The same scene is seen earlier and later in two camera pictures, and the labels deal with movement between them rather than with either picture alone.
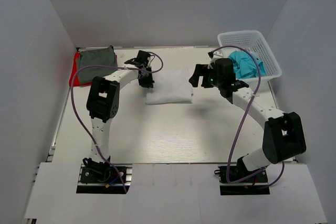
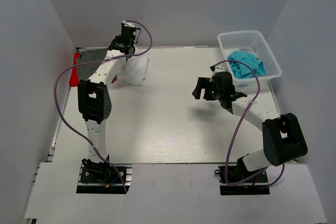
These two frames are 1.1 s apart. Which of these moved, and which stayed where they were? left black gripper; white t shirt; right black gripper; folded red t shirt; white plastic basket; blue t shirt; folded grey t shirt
Moved: left black gripper; right black gripper; white t shirt
Stayed: folded red t shirt; blue t shirt; white plastic basket; folded grey t shirt
